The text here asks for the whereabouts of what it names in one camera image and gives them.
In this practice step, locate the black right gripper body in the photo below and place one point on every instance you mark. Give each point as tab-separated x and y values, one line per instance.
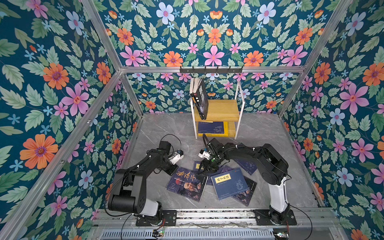
211	164

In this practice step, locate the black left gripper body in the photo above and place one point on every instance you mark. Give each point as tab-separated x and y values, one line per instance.
170	169

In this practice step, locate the dark book orange calligraphy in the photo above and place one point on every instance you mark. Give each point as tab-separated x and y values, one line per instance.
188	184

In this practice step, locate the blue book yellow label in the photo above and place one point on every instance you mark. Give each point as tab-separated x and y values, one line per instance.
230	183
211	128

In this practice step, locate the black wolf cover book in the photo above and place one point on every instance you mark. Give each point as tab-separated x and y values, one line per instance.
201	99

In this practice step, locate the yellow cartoon cover book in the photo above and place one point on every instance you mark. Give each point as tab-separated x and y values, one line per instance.
230	131

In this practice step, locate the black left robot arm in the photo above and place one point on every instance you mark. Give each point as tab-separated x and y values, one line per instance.
129	191

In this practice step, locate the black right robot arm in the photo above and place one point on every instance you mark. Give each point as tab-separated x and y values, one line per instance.
271	165

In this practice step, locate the blue book in middle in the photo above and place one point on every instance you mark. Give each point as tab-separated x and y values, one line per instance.
198	168

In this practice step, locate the small dark blue book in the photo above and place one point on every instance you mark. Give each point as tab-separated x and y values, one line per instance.
249	167

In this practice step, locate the dark patterned book bottom right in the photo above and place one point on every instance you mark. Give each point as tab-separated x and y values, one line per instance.
245	197

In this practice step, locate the white wooden book shelf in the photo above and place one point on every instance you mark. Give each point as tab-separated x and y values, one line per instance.
222	111

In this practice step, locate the black book on shelf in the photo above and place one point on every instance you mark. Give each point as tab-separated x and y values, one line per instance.
193	88

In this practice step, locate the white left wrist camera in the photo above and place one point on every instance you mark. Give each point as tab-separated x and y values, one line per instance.
177	156

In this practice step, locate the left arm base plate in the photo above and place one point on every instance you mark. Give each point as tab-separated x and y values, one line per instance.
168	218

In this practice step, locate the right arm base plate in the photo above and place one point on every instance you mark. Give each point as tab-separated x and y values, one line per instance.
264	217

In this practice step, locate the black hook rail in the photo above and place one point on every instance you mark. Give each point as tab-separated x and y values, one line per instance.
209	70

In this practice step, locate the aluminium mounting rail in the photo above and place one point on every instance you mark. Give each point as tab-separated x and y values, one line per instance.
245	218

